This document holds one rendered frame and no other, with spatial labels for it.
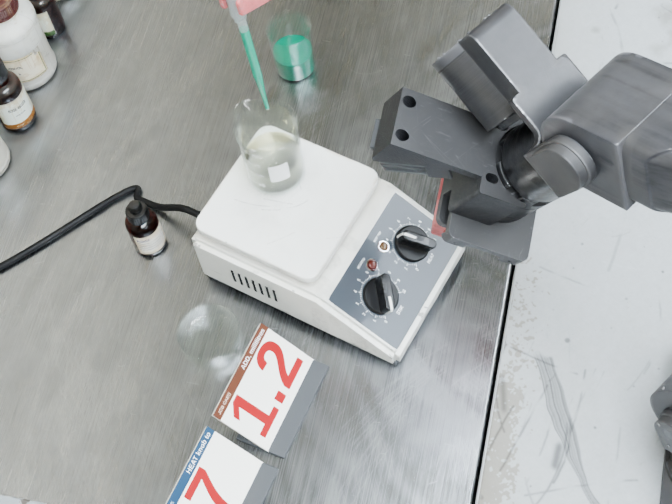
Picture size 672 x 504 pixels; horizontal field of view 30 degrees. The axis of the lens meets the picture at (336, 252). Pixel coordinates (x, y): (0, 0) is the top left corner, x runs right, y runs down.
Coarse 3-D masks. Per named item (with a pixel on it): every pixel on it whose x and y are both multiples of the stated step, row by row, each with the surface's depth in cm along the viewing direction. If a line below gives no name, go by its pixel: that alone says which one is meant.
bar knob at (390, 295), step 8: (376, 280) 104; (384, 280) 104; (368, 288) 104; (376, 288) 105; (384, 288) 103; (392, 288) 105; (368, 296) 104; (376, 296) 105; (384, 296) 103; (392, 296) 104; (368, 304) 104; (376, 304) 104; (384, 304) 103; (392, 304) 103; (376, 312) 104; (384, 312) 104
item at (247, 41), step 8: (240, 32) 90; (248, 32) 91; (248, 40) 91; (248, 48) 92; (248, 56) 93; (256, 56) 93; (256, 64) 94; (256, 72) 94; (256, 80) 95; (264, 88) 97; (264, 96) 97; (264, 104) 98
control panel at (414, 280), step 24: (384, 216) 107; (408, 216) 108; (384, 240) 106; (360, 264) 105; (384, 264) 106; (408, 264) 107; (432, 264) 108; (336, 288) 104; (360, 288) 105; (408, 288) 106; (432, 288) 107; (360, 312) 104; (408, 312) 106; (384, 336) 104
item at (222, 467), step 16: (208, 448) 101; (224, 448) 102; (208, 464) 101; (224, 464) 102; (240, 464) 102; (192, 480) 100; (208, 480) 101; (224, 480) 101; (240, 480) 102; (192, 496) 100; (208, 496) 100; (224, 496) 101
